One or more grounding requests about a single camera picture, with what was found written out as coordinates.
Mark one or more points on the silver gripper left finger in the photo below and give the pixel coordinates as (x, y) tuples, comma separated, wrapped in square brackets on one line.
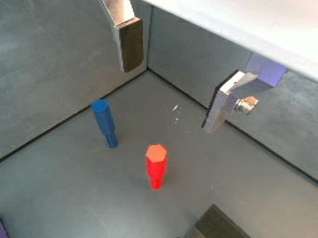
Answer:
[(127, 30)]

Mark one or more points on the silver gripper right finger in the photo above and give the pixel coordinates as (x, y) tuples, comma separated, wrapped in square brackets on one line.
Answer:
[(234, 93)]

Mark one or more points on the blue peg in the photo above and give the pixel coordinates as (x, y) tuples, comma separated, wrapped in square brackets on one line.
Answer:
[(101, 111)]

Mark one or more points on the purple base board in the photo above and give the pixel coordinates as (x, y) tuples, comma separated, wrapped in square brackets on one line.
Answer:
[(2, 231)]

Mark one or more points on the red hexagonal peg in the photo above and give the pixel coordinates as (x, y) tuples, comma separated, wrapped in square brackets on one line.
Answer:
[(156, 164)]

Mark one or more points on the black angle bracket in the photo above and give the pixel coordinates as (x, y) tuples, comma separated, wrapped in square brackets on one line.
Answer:
[(215, 225)]

